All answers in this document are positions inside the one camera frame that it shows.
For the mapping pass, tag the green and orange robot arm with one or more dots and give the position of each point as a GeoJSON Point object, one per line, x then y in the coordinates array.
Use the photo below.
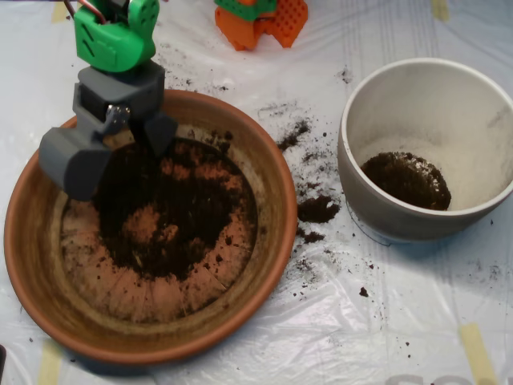
{"type": "Point", "coordinates": [116, 44]}

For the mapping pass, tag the terracotta saucer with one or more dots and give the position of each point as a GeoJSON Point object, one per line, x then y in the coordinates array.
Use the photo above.
{"type": "Point", "coordinates": [40, 256]}

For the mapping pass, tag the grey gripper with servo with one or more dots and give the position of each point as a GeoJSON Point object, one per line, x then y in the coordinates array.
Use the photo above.
{"type": "Point", "coordinates": [120, 90]}

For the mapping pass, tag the long spilled soil streak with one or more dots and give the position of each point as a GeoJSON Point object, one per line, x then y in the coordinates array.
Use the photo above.
{"type": "Point", "coordinates": [294, 134]}

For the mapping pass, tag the white ceramic pot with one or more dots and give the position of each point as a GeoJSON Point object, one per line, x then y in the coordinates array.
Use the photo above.
{"type": "Point", "coordinates": [401, 224]}

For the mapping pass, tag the beige masking tape strip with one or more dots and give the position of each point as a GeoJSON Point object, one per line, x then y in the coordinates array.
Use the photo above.
{"type": "Point", "coordinates": [440, 10]}
{"type": "Point", "coordinates": [60, 12]}
{"type": "Point", "coordinates": [50, 365]}
{"type": "Point", "coordinates": [477, 353]}

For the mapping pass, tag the black object at edge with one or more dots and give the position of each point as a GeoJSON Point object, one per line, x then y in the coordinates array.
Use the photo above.
{"type": "Point", "coordinates": [2, 361]}

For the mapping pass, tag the small spilled soil patch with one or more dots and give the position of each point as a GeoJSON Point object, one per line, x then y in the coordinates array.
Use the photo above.
{"type": "Point", "coordinates": [310, 236]}

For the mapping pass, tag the clear plastic sheet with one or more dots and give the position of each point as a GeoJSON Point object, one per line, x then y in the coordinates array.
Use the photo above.
{"type": "Point", "coordinates": [360, 341]}

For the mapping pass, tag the tiny soil clump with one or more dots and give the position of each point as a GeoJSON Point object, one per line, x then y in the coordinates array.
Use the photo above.
{"type": "Point", "coordinates": [364, 292]}

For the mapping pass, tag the large spilled soil pile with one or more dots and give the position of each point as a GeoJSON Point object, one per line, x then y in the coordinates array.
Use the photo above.
{"type": "Point", "coordinates": [316, 208]}

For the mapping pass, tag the dark soil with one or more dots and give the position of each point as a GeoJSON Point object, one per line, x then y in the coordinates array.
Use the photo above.
{"type": "Point", "coordinates": [405, 184]}
{"type": "Point", "coordinates": [116, 224]}

